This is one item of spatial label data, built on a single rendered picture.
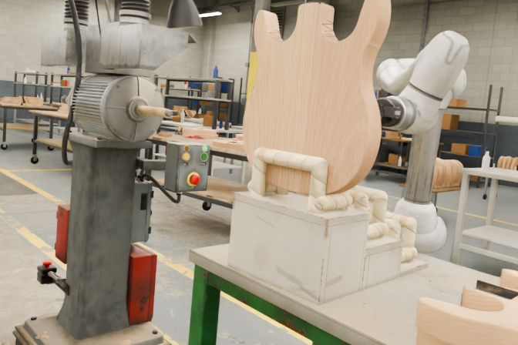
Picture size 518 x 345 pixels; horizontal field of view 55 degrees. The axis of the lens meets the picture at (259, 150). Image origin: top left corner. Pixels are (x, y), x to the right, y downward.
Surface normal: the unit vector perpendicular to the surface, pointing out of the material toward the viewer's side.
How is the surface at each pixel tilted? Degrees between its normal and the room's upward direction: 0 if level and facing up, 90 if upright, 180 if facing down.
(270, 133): 90
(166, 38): 90
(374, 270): 90
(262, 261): 90
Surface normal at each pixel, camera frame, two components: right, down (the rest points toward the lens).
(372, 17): -0.71, 0.00
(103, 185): 0.66, 0.13
